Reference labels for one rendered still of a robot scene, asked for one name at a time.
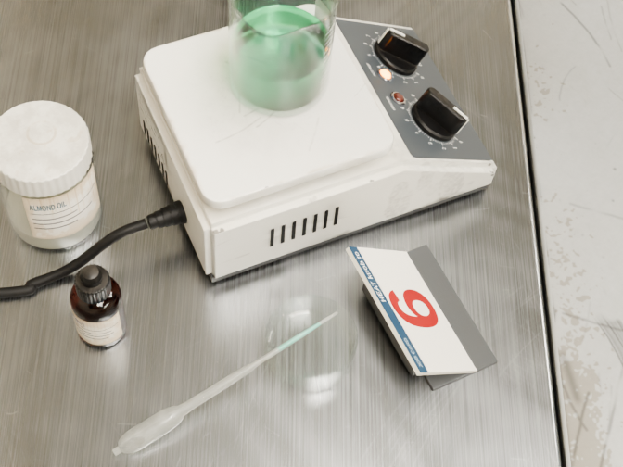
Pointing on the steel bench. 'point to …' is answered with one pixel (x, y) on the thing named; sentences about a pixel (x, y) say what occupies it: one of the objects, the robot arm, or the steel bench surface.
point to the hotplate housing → (301, 196)
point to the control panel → (362, 45)
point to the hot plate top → (259, 123)
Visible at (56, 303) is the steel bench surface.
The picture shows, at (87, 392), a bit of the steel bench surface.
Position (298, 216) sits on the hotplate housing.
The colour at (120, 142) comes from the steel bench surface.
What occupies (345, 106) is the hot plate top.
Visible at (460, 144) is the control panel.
